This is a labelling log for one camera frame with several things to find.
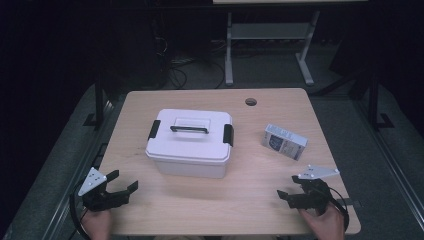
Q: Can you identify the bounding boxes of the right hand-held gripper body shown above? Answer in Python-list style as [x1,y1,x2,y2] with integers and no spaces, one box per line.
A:
[288,164,341,215]

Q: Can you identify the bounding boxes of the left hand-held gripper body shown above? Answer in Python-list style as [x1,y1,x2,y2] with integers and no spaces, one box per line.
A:
[77,167,130,213]

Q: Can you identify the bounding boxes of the white and blue carton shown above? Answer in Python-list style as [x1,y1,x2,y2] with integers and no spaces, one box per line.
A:
[261,123,309,162]

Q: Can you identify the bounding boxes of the white plastic storage box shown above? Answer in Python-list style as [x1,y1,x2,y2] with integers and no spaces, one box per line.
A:
[146,153,231,180]

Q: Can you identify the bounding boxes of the white lid with black handle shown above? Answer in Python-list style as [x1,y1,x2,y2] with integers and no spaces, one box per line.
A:
[145,108,235,164]

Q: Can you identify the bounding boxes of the person's right hand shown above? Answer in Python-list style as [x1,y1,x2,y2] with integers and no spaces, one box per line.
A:
[298,203,346,240]

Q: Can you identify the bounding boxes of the person's left hand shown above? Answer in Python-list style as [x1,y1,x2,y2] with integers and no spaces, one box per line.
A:
[80,209,113,240]

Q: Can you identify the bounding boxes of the grey tape piece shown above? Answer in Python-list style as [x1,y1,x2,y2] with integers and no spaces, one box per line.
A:
[336,198,363,208]

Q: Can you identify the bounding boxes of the grey metal stand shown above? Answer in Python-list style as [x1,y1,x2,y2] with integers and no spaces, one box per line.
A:
[224,9,321,87]

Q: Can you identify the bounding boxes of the aluminium floor rail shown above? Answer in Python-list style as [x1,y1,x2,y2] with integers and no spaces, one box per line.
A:
[352,99,424,231]
[42,99,125,240]

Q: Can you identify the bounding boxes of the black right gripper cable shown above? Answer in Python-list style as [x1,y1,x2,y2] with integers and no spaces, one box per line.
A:
[319,185,351,232]

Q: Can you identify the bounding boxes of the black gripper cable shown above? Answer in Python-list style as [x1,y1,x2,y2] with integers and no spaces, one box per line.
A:
[319,185,351,232]
[68,181,92,240]

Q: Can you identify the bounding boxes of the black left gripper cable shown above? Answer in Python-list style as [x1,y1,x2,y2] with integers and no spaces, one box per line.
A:
[68,181,92,240]

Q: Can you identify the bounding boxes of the black metal post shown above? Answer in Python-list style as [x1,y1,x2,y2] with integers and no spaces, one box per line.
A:
[82,73,107,130]
[367,72,395,132]

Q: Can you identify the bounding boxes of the black floor cables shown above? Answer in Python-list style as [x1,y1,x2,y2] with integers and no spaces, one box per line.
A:
[152,35,228,90]

